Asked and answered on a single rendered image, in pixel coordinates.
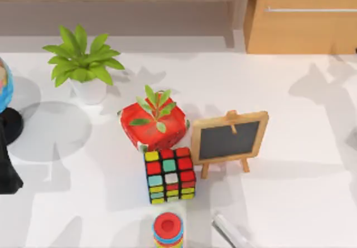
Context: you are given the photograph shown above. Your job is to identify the green plant in white pot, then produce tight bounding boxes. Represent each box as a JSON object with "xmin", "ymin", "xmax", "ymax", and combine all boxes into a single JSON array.
[{"xmin": 42, "ymin": 23, "xmax": 126, "ymax": 105}]

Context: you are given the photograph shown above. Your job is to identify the white and grey flat object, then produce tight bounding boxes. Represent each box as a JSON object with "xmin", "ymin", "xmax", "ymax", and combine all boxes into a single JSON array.
[{"xmin": 211, "ymin": 213, "xmax": 259, "ymax": 248}]

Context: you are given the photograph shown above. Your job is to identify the stack of coloured rings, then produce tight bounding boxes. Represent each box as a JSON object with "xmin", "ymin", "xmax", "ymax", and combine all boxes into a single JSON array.
[{"xmin": 152, "ymin": 211, "xmax": 185, "ymax": 248}]

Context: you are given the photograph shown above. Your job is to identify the wooden cupboard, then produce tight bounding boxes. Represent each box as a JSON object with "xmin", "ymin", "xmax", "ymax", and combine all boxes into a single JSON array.
[{"xmin": 243, "ymin": 0, "xmax": 357, "ymax": 55}]

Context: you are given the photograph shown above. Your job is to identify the wooden framed blackboard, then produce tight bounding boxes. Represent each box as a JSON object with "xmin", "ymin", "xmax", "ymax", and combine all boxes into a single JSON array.
[{"xmin": 191, "ymin": 110, "xmax": 269, "ymax": 179}]

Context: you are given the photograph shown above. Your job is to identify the open wooden shelves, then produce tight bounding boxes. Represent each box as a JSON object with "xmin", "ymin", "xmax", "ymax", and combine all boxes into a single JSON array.
[{"xmin": 0, "ymin": 0, "xmax": 251, "ymax": 48}]

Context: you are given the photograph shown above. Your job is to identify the long metal handle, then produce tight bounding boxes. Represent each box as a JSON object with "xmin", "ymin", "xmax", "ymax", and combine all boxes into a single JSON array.
[{"xmin": 264, "ymin": 6, "xmax": 357, "ymax": 13}]

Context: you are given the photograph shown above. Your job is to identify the red pot with small plant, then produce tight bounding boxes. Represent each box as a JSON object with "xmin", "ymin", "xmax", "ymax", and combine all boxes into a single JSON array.
[{"xmin": 117, "ymin": 84, "xmax": 191, "ymax": 152}]

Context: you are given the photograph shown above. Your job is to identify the blue globe on black base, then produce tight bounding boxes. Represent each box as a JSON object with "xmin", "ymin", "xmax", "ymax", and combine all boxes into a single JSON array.
[{"xmin": 0, "ymin": 57, "xmax": 24, "ymax": 145}]

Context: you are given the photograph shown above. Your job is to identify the colourful puzzle cube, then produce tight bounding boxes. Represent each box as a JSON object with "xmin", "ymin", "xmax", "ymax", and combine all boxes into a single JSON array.
[{"xmin": 143, "ymin": 147, "xmax": 197, "ymax": 205}]

